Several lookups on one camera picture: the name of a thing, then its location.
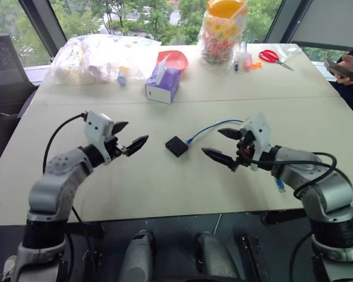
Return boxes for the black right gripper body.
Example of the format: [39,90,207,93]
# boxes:
[232,130,257,173]

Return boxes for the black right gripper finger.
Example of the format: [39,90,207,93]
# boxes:
[217,127,242,141]
[201,147,235,171]

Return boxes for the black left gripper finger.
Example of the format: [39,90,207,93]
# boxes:
[124,135,150,157]
[111,121,130,136]

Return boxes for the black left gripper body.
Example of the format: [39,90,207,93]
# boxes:
[104,136,128,161]

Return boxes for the small black box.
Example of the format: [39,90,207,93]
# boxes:
[165,135,189,159]

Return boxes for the person's bare hand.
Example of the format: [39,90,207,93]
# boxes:
[333,54,353,86]

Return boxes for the purple tissue box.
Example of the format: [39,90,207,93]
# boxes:
[144,55,182,105]

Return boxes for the clear plastic bag of items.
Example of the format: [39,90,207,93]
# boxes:
[49,33,163,86]

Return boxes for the pink tube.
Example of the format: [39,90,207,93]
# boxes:
[243,41,253,72]

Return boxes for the red plastic bowl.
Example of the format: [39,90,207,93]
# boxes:
[158,50,190,72]

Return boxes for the candy jar with orange lid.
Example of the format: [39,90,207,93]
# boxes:
[199,0,248,71]

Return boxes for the clear plastic wrapper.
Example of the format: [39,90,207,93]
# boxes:
[260,43,304,63]

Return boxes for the black office chair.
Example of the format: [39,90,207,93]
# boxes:
[0,33,39,119]

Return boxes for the white shoe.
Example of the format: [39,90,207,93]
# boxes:
[2,254,18,280]

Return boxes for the blue Ethernet cable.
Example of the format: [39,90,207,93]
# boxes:
[186,119,287,193]

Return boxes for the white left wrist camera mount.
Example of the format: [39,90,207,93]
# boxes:
[84,111,116,166]

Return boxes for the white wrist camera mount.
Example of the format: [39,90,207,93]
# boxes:
[239,113,272,172]
[84,111,116,166]

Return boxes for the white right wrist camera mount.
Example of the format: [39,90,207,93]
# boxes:
[239,113,272,172]

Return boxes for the red handled scissors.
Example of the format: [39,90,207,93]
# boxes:
[258,49,295,72]

